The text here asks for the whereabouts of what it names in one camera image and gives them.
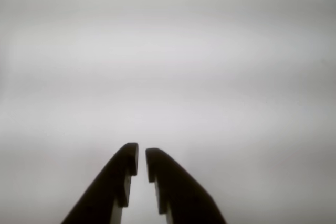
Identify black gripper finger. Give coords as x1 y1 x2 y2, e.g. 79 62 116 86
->
145 147 228 224
60 142 139 224

